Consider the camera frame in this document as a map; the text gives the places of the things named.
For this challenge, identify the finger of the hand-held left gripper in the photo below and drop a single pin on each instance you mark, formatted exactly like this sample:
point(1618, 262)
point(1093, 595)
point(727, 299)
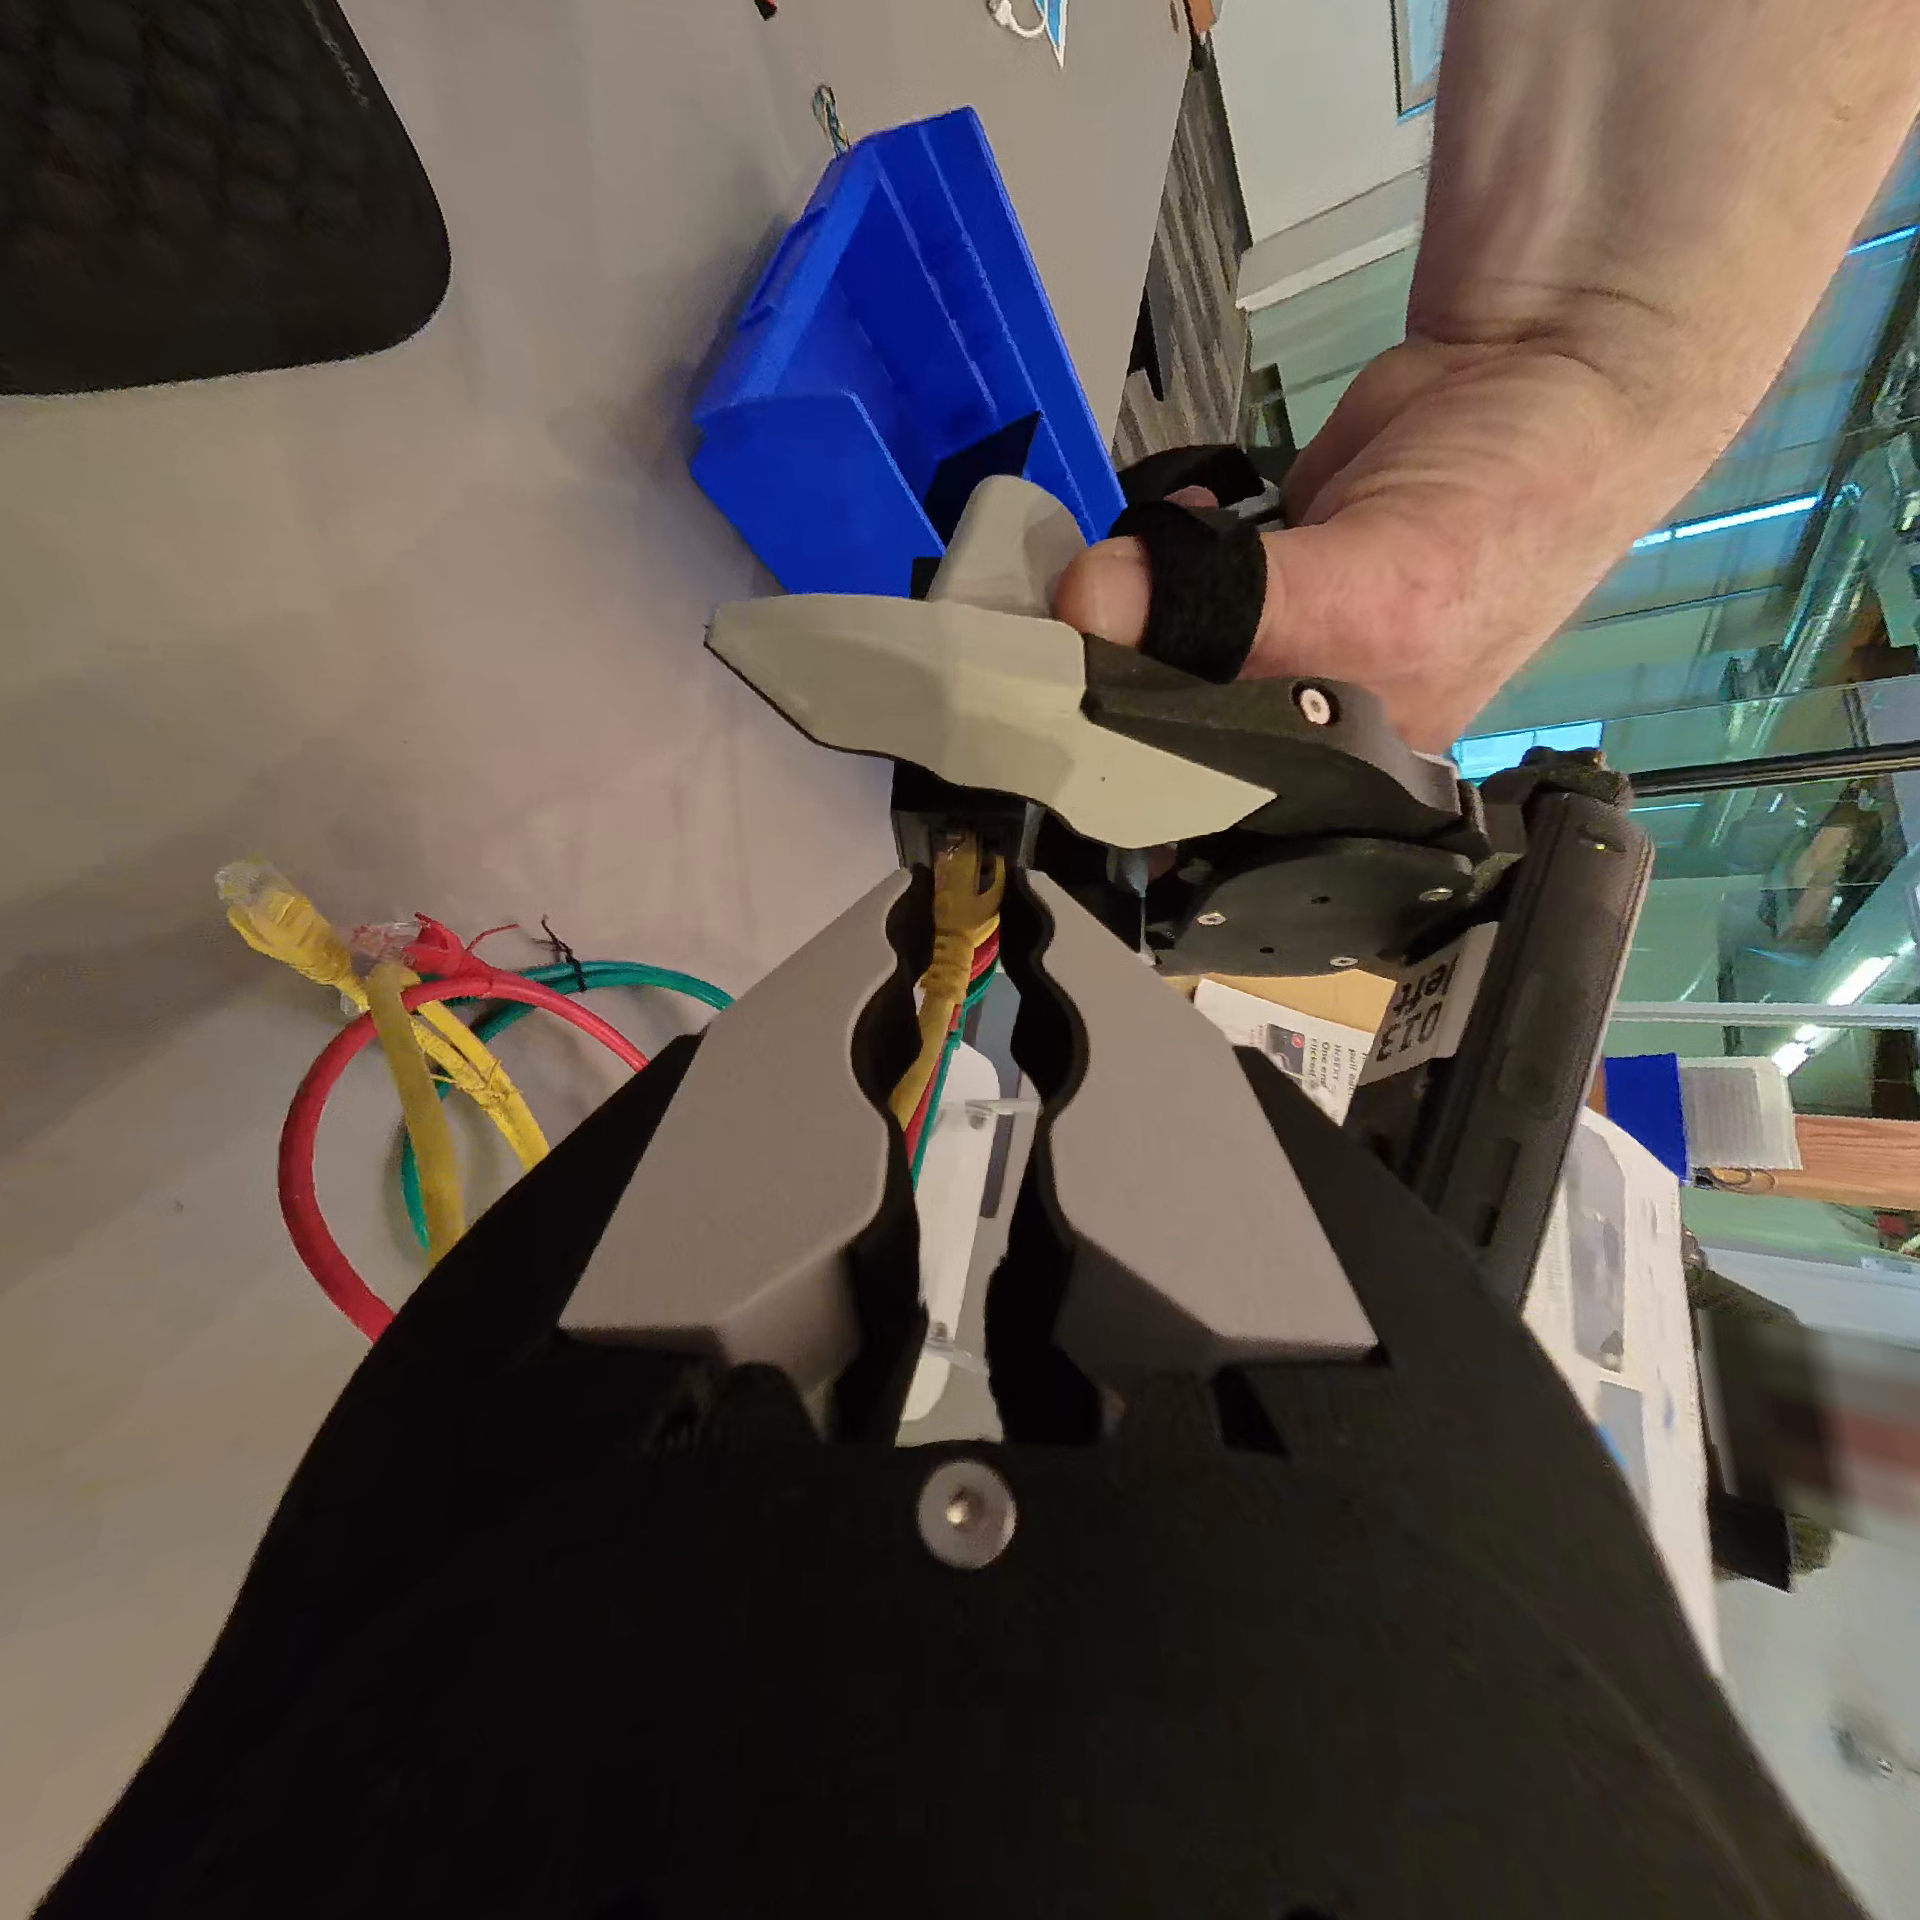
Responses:
point(1013, 546)
point(962, 690)

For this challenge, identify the blue storage crate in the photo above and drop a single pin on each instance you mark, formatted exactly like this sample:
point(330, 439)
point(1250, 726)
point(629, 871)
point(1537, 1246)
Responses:
point(1643, 1110)

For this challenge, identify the blue plastic bin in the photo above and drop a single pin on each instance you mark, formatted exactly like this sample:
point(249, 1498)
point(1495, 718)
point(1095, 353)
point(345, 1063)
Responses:
point(839, 375)

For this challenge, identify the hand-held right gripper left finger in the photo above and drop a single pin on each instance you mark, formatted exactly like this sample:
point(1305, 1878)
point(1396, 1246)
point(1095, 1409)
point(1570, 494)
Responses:
point(735, 1184)

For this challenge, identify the person's left hand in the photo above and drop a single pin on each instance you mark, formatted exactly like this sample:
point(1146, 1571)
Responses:
point(1425, 523)

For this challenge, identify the instruction sheet on stand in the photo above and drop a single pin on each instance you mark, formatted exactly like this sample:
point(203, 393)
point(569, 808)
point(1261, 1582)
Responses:
point(1622, 1275)

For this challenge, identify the black bin divider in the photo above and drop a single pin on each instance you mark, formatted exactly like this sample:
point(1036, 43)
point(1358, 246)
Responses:
point(990, 465)

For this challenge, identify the acrylic sign holder with paper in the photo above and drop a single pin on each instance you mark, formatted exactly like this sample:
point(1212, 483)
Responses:
point(1307, 998)

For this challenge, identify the black network switch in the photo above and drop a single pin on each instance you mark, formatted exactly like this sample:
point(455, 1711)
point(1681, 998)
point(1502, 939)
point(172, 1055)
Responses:
point(918, 810)

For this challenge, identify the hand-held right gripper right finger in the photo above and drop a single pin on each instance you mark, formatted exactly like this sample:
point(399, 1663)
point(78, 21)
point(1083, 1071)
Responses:
point(1185, 1201)

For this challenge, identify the coloured twist ties bundle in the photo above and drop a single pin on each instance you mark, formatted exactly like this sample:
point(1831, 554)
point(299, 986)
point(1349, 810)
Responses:
point(831, 120)

